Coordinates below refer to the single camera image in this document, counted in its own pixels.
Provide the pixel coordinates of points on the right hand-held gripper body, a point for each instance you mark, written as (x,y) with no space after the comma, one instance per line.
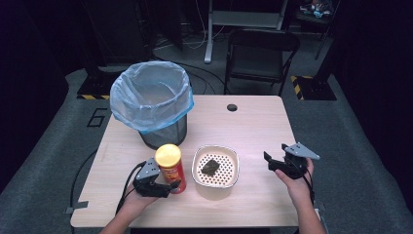
(295,162)

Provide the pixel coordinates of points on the black folding chair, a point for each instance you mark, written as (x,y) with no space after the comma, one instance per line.
(259,61)

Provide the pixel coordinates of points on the white metal desk frame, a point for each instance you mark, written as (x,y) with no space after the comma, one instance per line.
(242,19)

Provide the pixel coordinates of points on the dark cabinet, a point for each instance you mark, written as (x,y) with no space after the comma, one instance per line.
(117,32)

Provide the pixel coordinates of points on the person's right hand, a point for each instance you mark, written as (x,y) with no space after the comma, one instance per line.
(297,187)

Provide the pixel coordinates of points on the black mesh trash bin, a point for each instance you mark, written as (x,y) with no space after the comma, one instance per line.
(165,138)

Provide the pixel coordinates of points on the brown tea bag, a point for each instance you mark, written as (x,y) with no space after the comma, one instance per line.
(210,167)

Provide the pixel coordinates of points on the grey tape strip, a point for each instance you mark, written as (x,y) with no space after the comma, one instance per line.
(77,207)

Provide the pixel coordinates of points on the red chips can yellow lid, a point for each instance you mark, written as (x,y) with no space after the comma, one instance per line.
(172,172)

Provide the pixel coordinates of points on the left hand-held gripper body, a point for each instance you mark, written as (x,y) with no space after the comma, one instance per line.
(147,185)

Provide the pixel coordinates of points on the beige strainer container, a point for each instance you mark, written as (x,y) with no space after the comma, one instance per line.
(224,169)

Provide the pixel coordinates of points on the black base plate striped edge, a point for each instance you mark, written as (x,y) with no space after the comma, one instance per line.
(94,89)
(313,89)

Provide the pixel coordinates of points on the blue plastic bin bag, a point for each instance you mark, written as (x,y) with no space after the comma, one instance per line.
(149,94)

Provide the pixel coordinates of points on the shelf with colourful clutter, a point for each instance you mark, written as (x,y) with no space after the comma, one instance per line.
(316,9)

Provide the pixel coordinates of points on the person's left hand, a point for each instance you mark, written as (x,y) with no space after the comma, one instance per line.
(138,203)

